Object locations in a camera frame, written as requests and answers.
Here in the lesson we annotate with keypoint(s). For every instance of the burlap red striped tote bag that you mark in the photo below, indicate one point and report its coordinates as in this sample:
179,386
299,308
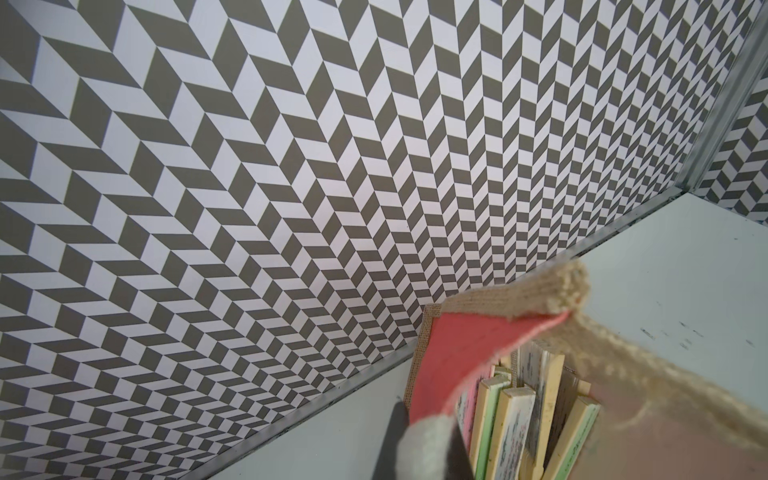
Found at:
657,420

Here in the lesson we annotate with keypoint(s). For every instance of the green folding fan in bag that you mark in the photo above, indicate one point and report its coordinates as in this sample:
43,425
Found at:
572,438

